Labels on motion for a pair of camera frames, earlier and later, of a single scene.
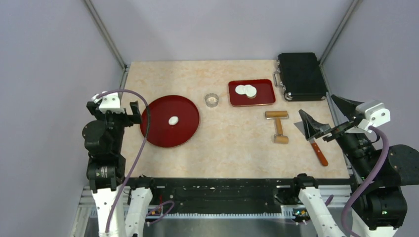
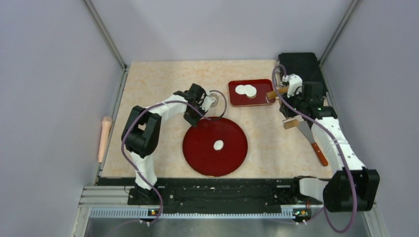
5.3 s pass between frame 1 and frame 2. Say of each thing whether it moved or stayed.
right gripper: moved
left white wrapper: stayed
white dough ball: moved
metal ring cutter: stayed
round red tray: moved
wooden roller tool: moved
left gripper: moved
